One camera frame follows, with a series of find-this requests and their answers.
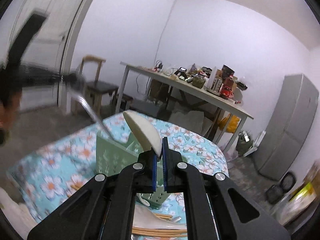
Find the floral teal tablecloth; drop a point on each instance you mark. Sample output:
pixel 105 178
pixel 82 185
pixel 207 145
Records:
pixel 49 176

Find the wooden chopstick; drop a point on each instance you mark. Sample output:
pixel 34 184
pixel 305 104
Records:
pixel 162 216
pixel 160 232

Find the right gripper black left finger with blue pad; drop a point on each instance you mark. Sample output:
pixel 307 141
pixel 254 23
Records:
pixel 103 208

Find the green plastic utensil holder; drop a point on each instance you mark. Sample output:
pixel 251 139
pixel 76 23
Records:
pixel 112 156

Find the white long table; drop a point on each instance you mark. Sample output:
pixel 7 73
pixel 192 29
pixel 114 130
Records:
pixel 202 94

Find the wooden chair black seat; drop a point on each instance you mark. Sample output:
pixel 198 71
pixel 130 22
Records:
pixel 96 89

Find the white sack under table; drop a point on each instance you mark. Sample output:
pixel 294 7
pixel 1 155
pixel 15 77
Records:
pixel 194 121

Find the green jar on table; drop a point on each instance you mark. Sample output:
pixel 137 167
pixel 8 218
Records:
pixel 198 81

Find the metal spoon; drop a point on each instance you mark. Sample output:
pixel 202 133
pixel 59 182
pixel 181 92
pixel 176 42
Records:
pixel 87 104

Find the grey refrigerator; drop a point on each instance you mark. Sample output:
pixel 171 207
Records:
pixel 288 127

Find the black round floor appliance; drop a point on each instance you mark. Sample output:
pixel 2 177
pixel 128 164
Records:
pixel 277 191

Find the white panel door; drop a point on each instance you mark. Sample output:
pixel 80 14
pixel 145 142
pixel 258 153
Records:
pixel 46 48

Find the yellow plastic bag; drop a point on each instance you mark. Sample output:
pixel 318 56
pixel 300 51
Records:
pixel 232 125

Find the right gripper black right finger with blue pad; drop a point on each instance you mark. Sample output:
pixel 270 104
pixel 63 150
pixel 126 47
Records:
pixel 215 207

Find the white ceramic spoon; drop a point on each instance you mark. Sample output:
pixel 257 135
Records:
pixel 144 131

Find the small dark stool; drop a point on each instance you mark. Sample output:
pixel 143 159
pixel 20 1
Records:
pixel 125 102

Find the red box on table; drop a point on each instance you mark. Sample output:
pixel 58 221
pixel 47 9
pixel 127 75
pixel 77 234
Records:
pixel 227 87

